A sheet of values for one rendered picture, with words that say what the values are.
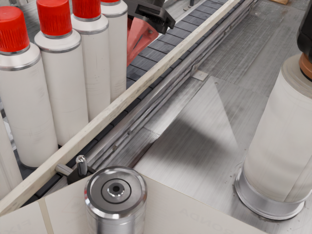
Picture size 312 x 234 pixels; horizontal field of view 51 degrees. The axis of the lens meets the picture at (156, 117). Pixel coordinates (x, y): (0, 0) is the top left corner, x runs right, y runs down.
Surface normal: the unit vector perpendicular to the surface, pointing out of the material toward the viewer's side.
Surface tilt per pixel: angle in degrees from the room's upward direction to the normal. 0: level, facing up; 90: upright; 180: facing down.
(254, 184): 90
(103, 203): 0
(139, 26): 71
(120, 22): 90
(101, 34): 90
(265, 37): 0
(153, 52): 0
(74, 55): 90
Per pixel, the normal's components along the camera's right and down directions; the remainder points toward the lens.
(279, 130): -0.84, 0.33
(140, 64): 0.07, -0.74
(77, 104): 0.67, 0.54
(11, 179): 0.89, 0.36
